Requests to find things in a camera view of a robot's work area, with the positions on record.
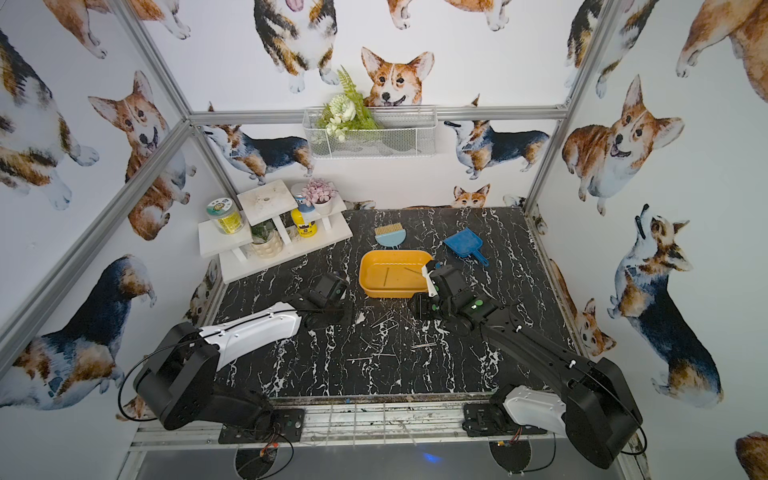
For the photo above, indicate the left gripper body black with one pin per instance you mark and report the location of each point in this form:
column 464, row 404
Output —
column 335, row 297

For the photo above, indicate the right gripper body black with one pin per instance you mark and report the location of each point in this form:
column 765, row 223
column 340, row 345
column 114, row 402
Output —
column 441, row 287

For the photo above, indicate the yellow plastic storage box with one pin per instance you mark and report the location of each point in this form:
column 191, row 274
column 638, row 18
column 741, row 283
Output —
column 391, row 274

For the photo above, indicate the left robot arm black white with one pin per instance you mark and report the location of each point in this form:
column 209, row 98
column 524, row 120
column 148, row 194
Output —
column 177, row 381

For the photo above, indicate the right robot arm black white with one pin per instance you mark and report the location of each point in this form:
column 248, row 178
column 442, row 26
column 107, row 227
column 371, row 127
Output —
column 588, row 402

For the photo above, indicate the blue plastic dustpan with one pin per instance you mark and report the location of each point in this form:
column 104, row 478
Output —
column 466, row 243

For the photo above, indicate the small blue hand brush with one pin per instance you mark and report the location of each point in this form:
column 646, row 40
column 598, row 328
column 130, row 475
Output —
column 390, row 236

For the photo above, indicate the yellow toy bottle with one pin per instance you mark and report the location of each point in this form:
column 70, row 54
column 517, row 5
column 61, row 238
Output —
column 305, row 228

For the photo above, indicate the small plant in woven pot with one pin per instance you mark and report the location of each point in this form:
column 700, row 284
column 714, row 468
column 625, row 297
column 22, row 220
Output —
column 266, row 240

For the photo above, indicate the white tiered display shelf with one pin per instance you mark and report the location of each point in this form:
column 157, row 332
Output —
column 269, row 202

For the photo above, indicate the pink flowers in white pot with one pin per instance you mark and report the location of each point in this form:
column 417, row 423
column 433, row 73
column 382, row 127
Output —
column 319, row 194

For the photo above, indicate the green lidded glass jar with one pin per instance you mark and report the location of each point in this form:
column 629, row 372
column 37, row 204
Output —
column 223, row 212

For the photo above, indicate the green white artificial flowers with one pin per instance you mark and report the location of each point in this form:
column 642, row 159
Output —
column 346, row 113

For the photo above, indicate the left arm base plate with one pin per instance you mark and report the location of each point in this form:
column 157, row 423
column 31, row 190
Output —
column 288, row 425

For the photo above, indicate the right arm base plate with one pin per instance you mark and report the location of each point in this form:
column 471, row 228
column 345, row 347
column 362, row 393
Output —
column 488, row 420

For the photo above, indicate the white wire wall basket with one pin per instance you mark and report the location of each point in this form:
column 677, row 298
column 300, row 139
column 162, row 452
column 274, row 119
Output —
column 401, row 133

